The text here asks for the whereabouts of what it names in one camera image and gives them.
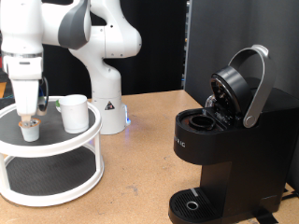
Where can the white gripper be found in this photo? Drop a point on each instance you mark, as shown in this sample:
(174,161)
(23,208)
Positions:
(26,87)

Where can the white coffee pod orange rim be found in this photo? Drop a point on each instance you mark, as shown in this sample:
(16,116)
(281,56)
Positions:
(30,133)

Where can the black Keurig coffee machine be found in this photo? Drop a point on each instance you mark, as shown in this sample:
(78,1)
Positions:
(249,155)

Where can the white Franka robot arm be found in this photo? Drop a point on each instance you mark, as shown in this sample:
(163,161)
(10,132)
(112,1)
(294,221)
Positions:
(106,71)

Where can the small green object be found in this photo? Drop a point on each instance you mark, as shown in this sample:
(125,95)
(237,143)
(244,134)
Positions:
(57,105)

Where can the yellow background object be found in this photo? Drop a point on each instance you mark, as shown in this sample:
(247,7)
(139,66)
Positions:
(2,89)

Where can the white mug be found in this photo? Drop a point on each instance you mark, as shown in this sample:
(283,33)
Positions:
(74,115)

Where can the white two-tier turntable shelf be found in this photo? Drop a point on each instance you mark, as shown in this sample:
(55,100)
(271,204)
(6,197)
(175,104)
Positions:
(56,174)

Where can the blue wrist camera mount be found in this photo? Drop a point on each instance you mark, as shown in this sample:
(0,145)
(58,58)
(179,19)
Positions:
(42,104)

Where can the vertical metal rack rail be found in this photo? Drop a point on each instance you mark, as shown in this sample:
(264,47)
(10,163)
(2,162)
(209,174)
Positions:
(186,43)

